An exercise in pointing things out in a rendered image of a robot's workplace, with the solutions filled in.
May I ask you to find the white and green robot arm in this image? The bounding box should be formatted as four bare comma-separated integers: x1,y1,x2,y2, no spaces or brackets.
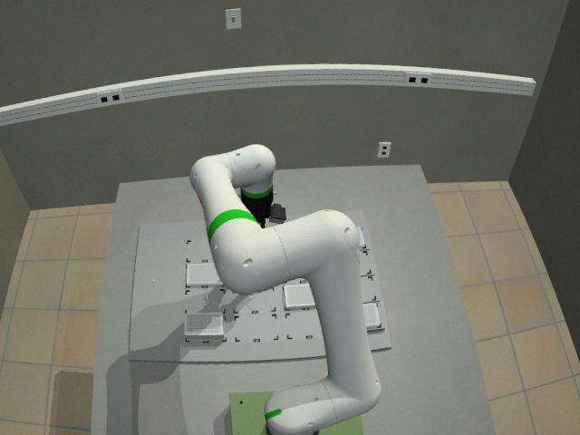
189,144,382,435

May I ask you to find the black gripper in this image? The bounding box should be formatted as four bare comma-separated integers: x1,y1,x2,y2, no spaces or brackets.
248,205,271,228

